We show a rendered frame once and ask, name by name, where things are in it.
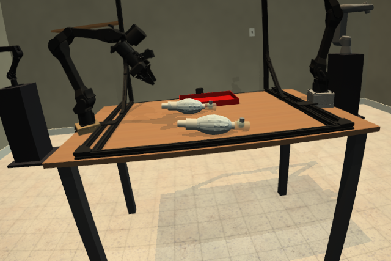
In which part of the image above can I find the white squeeze bag with beige valve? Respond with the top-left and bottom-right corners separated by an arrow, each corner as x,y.
178,114 -> 250,135

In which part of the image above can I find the red tray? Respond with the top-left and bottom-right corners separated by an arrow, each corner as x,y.
179,91 -> 239,106

